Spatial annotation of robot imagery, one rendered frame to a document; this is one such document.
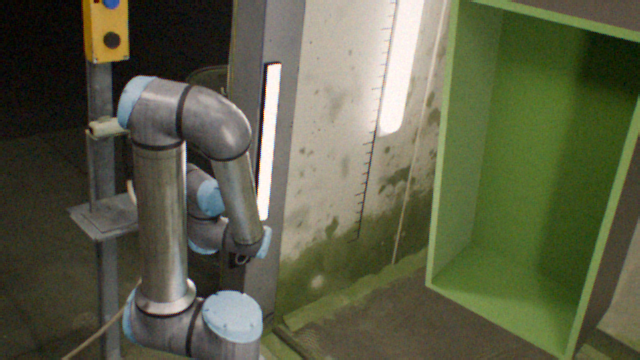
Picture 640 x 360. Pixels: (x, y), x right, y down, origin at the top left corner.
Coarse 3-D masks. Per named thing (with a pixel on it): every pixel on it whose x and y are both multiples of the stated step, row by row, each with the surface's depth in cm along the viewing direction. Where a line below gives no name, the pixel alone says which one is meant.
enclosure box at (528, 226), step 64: (512, 0) 182; (576, 0) 181; (448, 64) 205; (512, 64) 230; (576, 64) 214; (448, 128) 224; (512, 128) 242; (576, 128) 225; (448, 192) 245; (512, 192) 256; (576, 192) 236; (448, 256) 269; (512, 256) 271; (576, 256) 249; (512, 320) 245; (576, 320) 218
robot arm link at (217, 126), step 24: (192, 96) 131; (216, 96) 134; (192, 120) 130; (216, 120) 132; (240, 120) 136; (216, 144) 134; (240, 144) 137; (216, 168) 146; (240, 168) 146; (240, 192) 154; (240, 216) 163; (240, 240) 176; (264, 240) 179
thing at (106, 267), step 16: (96, 64) 205; (96, 80) 207; (96, 96) 209; (96, 112) 212; (112, 112) 216; (96, 144) 217; (112, 144) 220; (96, 160) 220; (112, 160) 223; (96, 176) 223; (112, 176) 226; (96, 192) 227; (112, 192) 228; (112, 240) 237; (96, 256) 240; (112, 256) 240; (96, 272) 244; (112, 272) 243; (96, 288) 248; (112, 288) 246; (112, 304) 249; (112, 336) 256; (112, 352) 259
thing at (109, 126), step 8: (104, 120) 197; (112, 120) 199; (96, 128) 194; (104, 128) 195; (112, 128) 197; (120, 128) 199; (96, 136) 195; (112, 136) 199; (120, 136) 201; (128, 136) 203; (128, 144) 204; (128, 152) 206; (128, 160) 207; (128, 168) 209; (128, 176) 210
